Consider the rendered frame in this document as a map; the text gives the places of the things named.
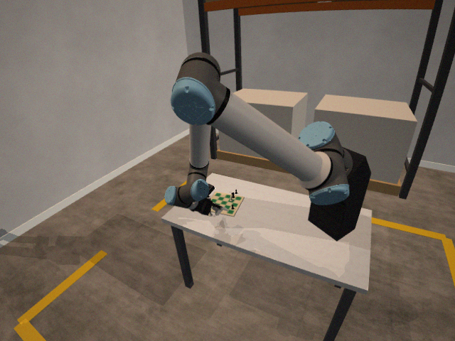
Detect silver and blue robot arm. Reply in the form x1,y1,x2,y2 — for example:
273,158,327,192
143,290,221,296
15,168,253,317
165,53,353,210

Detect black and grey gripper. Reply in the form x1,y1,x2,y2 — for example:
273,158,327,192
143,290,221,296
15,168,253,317
191,197,229,215

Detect green and cream chessboard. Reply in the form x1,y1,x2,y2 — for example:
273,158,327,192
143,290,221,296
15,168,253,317
211,191,244,217

